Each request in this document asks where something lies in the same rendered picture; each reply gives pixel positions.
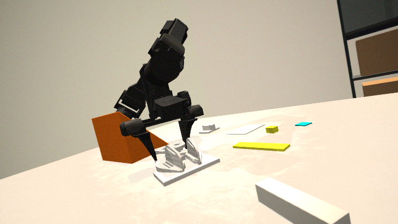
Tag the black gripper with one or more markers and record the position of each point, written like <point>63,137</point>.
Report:
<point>137,127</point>

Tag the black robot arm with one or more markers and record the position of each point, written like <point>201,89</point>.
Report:
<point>165,64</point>

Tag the yellow flat bar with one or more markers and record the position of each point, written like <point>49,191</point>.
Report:
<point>262,146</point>

